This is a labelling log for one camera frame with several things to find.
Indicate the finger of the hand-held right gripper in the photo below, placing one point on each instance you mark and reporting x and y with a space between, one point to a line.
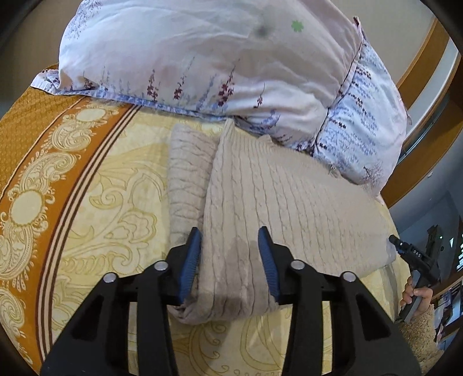
396 243

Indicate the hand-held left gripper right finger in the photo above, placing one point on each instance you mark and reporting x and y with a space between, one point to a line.
269 265

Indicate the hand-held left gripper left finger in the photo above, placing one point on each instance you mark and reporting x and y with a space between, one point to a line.
190 265

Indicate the person's right forearm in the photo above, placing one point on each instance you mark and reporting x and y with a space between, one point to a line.
419 332

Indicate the person's right hand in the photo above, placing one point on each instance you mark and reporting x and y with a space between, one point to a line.
425 294

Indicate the dark shelf unit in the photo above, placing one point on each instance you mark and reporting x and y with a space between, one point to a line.
450 267

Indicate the blue floral pillow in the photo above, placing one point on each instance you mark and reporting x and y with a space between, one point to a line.
365 126

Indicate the yellow orange patterned bedsheet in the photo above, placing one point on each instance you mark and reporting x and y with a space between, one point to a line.
83 202

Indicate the wooden headboard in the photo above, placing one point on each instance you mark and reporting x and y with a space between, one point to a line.
427 119

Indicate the white floral pillow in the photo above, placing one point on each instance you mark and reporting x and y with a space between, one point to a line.
202 58

